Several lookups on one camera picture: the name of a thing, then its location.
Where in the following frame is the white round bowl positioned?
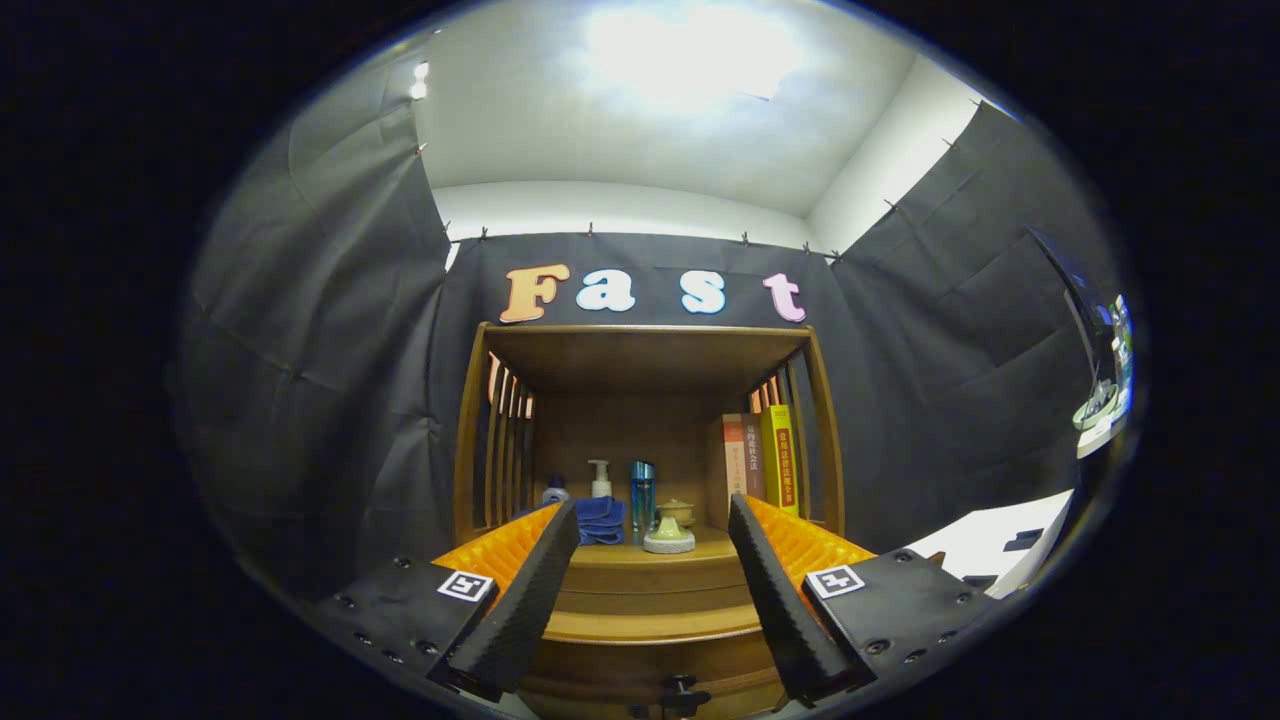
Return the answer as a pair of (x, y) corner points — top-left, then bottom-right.
(1073, 380), (1121, 431)

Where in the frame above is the blue glass tumbler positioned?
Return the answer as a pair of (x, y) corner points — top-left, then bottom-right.
(629, 460), (657, 534)

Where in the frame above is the black backdrop cloth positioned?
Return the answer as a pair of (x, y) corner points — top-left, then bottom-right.
(170, 45), (1106, 601)

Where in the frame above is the blue folded towel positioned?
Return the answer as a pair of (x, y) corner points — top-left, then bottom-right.
(515, 496), (627, 547)

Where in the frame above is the wooden countertop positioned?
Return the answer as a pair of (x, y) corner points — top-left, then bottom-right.
(555, 520), (746, 571)

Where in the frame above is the white table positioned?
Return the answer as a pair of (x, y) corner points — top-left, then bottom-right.
(905, 489), (1076, 599)

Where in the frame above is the wooden cabinet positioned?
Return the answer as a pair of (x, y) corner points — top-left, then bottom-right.
(453, 322), (847, 719)

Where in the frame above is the wooden drawer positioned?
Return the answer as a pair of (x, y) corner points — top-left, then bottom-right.
(520, 585), (791, 720)

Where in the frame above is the dark monitor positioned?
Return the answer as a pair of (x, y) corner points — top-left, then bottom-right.
(1030, 228), (1136, 401)

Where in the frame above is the brown book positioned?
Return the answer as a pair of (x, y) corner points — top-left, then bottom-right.
(742, 413), (767, 503)

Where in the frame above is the orange and white book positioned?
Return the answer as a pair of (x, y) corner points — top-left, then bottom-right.
(708, 413), (748, 529)

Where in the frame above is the yellow book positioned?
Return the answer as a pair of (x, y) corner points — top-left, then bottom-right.
(760, 404), (800, 518)

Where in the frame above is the pale green oval dish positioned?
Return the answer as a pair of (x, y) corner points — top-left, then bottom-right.
(643, 515), (696, 555)

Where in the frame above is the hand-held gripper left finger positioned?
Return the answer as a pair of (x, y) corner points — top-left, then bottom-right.
(320, 498), (582, 704)

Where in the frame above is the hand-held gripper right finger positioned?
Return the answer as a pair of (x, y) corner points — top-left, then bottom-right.
(727, 492), (1001, 706)

